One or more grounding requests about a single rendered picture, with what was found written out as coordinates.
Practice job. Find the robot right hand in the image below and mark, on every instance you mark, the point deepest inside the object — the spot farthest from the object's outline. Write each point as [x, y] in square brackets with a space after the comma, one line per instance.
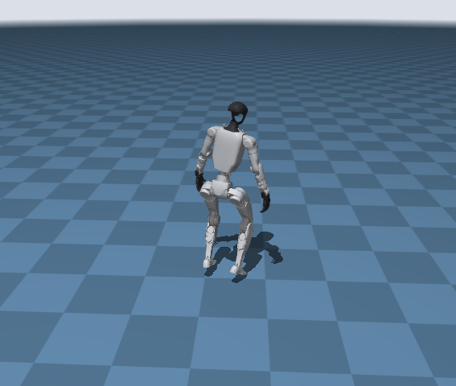
[265, 202]

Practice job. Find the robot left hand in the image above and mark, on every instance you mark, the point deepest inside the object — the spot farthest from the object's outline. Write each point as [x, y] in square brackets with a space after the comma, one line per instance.
[199, 180]

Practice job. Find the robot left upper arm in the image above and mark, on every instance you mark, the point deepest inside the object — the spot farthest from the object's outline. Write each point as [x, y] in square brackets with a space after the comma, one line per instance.
[208, 142]

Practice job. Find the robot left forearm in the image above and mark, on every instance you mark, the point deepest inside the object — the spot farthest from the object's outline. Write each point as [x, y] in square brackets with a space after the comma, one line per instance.
[201, 163]

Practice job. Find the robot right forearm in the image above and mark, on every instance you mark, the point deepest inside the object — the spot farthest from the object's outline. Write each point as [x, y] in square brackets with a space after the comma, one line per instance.
[260, 178]

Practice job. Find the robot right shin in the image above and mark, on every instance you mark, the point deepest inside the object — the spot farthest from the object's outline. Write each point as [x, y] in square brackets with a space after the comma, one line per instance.
[244, 240]

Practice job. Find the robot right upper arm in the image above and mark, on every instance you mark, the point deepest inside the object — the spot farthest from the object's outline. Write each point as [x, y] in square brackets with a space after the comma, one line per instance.
[250, 143]

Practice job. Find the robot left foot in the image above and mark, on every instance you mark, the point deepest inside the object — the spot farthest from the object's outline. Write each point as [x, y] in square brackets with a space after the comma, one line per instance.
[208, 263]

